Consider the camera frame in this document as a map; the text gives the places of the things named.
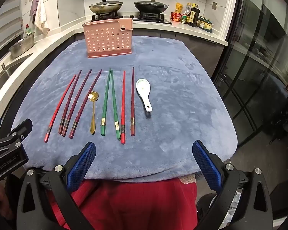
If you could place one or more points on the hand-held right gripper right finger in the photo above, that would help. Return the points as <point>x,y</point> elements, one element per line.
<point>206,165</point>

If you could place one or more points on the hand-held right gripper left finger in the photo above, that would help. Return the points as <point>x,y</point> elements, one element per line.
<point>82,165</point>

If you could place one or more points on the dark red chopstick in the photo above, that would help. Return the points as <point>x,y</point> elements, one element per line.
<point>77,102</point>
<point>70,100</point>
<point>133,100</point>
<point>86,104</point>

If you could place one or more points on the green chopstick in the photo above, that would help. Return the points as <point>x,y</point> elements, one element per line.
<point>106,100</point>
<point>115,105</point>

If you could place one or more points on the gold flower spoon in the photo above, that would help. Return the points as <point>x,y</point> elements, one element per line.
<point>93,95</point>

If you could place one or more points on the white ceramic spoon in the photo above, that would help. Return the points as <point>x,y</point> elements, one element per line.
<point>142,86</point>

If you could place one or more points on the pink perforated utensil holder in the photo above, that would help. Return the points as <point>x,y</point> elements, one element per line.
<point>108,38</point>

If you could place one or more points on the beige lace cloth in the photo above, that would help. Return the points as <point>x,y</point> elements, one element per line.
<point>187,179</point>

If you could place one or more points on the steel sink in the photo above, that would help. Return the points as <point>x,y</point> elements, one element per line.
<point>4,70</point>

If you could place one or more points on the person's red clothing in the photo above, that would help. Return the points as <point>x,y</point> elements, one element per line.
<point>124,206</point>

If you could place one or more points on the metal basin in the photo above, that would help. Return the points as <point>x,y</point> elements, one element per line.
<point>21,46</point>

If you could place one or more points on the green dish soap bottle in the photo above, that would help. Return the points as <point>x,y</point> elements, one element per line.
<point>28,31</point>

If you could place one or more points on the white kitchen counter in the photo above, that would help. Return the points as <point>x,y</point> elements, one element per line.
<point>57,33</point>

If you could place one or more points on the window blinds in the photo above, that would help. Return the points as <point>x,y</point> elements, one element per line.
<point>4,21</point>

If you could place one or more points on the glass sliding door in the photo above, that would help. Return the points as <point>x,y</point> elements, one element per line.
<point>259,64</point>

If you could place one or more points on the white hanging towel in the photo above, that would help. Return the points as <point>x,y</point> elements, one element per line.
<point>42,14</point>

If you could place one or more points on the purple hanging cloth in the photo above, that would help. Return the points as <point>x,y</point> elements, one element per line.
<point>33,8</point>

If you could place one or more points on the seasoning jar set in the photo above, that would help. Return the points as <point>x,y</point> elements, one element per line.
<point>205,24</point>

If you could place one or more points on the wok with glass lid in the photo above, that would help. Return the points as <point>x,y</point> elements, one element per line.
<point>105,6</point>

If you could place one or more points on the red seasoning packet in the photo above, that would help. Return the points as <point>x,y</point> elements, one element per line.
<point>176,16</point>

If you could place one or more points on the clear plastic bottle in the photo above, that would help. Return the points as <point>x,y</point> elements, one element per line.
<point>187,8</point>

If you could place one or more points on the black gas stove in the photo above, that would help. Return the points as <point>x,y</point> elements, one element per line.
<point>146,18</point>

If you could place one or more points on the yellow seasoning packet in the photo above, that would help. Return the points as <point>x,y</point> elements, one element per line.
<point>179,7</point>

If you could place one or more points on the black wok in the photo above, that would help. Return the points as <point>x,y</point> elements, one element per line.
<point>151,6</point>

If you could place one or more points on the wall outlet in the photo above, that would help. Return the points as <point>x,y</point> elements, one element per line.
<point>214,6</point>

